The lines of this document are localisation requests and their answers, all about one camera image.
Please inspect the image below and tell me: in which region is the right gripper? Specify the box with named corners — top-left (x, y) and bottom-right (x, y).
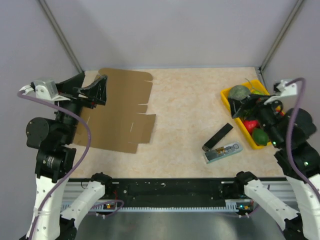
top-left (226, 92), bottom-right (283, 147)

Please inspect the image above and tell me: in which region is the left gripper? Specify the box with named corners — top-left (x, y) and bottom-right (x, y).
top-left (54, 71), bottom-right (108, 143)

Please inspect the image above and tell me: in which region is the brown cardboard box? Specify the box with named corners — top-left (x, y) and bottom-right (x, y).
top-left (81, 68), bottom-right (156, 154)

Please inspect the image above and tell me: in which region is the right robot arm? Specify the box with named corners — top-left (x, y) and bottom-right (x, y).
top-left (225, 94), bottom-right (320, 240)

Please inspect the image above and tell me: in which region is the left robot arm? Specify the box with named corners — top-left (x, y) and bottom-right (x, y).
top-left (17, 73), bottom-right (114, 240)

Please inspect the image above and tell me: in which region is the grey-green melon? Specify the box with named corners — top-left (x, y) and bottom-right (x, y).
top-left (228, 85), bottom-right (251, 101)

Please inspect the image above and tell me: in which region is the green apple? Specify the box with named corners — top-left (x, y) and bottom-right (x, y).
top-left (251, 89), bottom-right (264, 95)

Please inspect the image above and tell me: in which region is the red apple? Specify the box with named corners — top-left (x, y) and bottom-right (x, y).
top-left (242, 120), bottom-right (259, 132)

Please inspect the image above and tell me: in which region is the yellow plastic tray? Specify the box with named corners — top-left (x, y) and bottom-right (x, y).
top-left (220, 79), bottom-right (270, 150)

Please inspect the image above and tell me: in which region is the black rectangular bar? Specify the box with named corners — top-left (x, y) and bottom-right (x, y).
top-left (202, 123), bottom-right (233, 152)

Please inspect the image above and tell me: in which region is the green lime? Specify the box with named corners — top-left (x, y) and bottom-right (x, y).
top-left (251, 127), bottom-right (269, 146)

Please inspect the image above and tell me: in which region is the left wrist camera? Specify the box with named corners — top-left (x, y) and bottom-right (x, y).
top-left (20, 78), bottom-right (71, 102)

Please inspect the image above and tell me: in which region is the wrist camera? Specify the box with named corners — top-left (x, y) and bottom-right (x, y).
top-left (263, 79), bottom-right (298, 105)
top-left (20, 78), bottom-right (71, 102)

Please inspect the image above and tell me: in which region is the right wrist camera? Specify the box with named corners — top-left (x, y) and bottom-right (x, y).
top-left (263, 79), bottom-right (298, 105)

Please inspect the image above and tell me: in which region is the aluminium rail frame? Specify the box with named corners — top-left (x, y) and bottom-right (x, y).
top-left (59, 181), bottom-right (301, 213)

